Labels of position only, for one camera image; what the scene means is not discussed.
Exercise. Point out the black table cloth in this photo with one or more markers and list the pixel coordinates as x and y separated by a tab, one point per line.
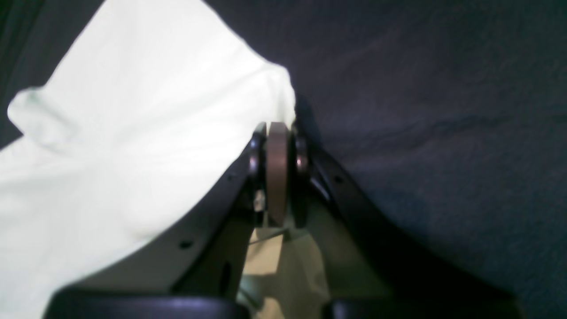
450	114

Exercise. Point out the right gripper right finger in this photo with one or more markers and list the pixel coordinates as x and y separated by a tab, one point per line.
375	270

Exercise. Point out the light green T-shirt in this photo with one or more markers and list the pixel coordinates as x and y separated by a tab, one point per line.
146	110

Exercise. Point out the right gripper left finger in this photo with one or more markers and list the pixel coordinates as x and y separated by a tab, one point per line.
190	271

